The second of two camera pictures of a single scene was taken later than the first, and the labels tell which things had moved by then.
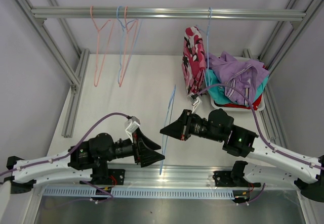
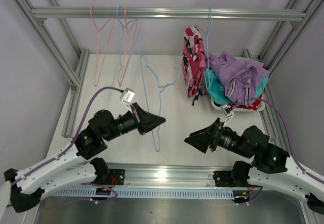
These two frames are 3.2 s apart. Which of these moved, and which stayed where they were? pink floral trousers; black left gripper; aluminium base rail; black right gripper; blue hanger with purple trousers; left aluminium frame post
Moved: black right gripper; black left gripper; blue hanger with purple trousers
Stayed: pink floral trousers; left aluminium frame post; aluminium base rail
